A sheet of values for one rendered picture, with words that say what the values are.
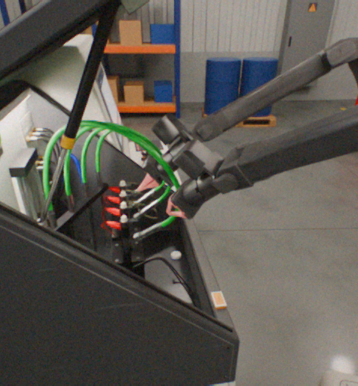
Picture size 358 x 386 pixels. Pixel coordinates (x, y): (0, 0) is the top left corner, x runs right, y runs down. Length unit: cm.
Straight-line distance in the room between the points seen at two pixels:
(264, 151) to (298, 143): 6
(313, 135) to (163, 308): 45
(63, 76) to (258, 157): 80
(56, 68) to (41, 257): 73
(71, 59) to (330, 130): 89
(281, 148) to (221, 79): 504
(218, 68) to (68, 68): 449
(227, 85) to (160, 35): 144
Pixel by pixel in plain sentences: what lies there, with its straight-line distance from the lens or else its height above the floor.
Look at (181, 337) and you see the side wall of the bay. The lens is 79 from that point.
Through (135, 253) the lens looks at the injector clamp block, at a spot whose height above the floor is 98.
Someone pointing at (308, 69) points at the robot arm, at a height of 151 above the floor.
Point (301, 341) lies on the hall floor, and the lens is 215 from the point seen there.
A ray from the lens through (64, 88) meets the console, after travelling 121.
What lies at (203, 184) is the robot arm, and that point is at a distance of 68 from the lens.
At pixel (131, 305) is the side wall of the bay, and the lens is 70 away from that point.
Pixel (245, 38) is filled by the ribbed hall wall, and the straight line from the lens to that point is 744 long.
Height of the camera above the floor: 163
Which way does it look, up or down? 29 degrees down
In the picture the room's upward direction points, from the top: straight up
